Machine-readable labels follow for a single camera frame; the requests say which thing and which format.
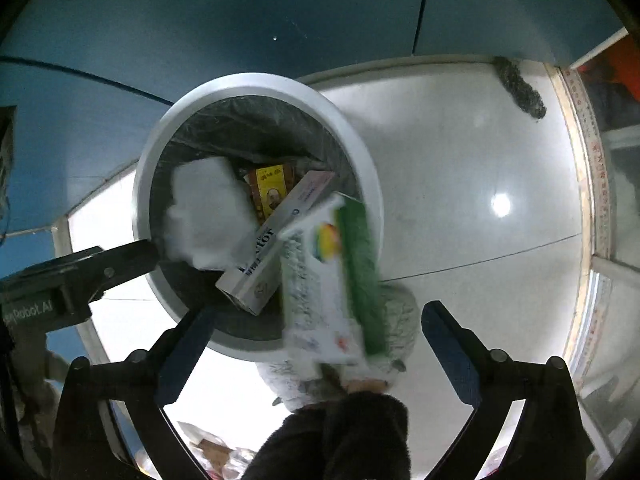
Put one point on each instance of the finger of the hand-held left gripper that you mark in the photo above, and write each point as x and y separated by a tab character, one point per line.
127	262

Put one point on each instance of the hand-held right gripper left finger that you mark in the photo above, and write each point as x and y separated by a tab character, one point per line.
182	360

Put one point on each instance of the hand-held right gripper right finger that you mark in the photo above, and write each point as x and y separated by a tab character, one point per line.
452	360

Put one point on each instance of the white tissue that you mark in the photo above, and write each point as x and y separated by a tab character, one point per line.
210	210

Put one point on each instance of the green and white carton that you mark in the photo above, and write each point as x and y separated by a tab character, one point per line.
320	300

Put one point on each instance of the white round trash bin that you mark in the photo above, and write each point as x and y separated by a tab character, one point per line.
350	130

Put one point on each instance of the crumpled plastic bags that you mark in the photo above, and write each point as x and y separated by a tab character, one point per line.
215	452

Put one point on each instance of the long white carton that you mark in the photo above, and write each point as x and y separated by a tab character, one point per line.
260	260

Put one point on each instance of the person's leg in black trousers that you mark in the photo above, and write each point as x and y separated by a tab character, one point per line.
350	440

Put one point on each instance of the yellow and red box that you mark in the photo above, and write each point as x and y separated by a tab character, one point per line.
270	190

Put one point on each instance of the grey mop head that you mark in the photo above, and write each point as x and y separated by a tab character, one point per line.
522	92

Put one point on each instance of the orange cloth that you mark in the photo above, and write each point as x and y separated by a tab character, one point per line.
622	67

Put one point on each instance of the pale door frame strip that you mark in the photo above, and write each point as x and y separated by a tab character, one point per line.
587	160

